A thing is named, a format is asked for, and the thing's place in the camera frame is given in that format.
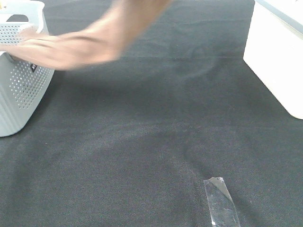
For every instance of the brown microfibre towel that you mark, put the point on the brown microfibre towel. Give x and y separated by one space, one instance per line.
102 41

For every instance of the black fabric table cover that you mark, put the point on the black fabric table cover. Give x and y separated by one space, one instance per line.
130 143

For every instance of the clear adhesive tape strip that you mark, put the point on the clear adhesive tape strip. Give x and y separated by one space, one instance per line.
222 209

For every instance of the grey perforated plastic basket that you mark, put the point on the grey perforated plastic basket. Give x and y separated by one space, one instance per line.
22 84

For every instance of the white plastic storage box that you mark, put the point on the white plastic storage box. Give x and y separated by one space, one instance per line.
274 50

